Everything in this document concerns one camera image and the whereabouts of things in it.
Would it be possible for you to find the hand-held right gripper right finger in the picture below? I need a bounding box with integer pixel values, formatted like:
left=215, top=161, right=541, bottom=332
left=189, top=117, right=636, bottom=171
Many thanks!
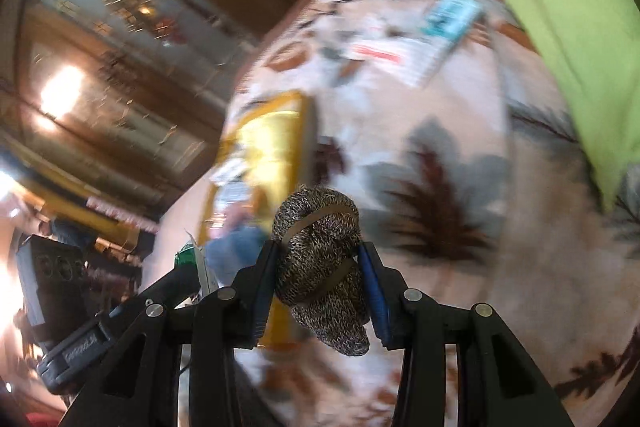
left=357, top=241, right=576, bottom=427

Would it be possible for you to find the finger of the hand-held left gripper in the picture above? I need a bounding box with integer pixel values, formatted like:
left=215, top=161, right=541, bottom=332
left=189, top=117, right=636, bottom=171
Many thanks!
left=107, top=264, right=201, bottom=323

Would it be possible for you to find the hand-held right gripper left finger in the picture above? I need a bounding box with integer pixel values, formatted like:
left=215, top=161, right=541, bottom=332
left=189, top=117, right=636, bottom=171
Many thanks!
left=60, top=239, right=281, bottom=427

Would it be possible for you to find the green and white packet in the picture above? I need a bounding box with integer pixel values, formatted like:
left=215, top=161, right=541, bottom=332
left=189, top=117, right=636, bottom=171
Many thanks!
left=172, top=229, right=221, bottom=308

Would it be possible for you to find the blue cloth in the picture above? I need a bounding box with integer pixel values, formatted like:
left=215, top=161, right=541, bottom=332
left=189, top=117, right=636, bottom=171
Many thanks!
left=205, top=227, right=266, bottom=288

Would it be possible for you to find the brown knitted sock bundle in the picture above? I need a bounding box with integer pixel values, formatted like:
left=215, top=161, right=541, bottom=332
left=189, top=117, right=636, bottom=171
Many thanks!
left=271, top=186, right=372, bottom=358

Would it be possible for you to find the clear plastic packet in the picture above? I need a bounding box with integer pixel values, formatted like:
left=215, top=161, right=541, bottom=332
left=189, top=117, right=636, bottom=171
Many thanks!
left=210, top=157, right=251, bottom=208

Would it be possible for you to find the gold-rimmed white box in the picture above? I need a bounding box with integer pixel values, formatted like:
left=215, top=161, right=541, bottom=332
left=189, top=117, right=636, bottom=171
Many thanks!
left=197, top=89, right=318, bottom=348

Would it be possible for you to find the leaf-printed blanket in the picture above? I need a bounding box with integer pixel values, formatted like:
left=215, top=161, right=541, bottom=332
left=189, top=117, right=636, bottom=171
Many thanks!
left=145, top=0, right=640, bottom=427

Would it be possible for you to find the wooden glass-door cabinet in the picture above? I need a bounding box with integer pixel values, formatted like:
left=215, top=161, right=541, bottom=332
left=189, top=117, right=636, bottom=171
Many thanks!
left=0, top=0, right=351, bottom=228

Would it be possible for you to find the clear striped packet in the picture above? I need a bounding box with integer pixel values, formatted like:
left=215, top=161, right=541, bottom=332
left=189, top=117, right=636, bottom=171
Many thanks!
left=400, top=34, right=453, bottom=88

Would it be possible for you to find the red and white packet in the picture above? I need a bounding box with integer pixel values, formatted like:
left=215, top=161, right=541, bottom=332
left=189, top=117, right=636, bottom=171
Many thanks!
left=345, top=39, right=406, bottom=68

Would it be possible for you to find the teal packet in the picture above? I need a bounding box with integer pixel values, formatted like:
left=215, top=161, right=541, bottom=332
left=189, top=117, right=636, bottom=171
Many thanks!
left=420, top=0, right=486, bottom=46

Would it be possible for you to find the green blanket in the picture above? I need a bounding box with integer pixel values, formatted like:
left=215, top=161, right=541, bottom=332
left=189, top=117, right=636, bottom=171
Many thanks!
left=345, top=0, right=640, bottom=212

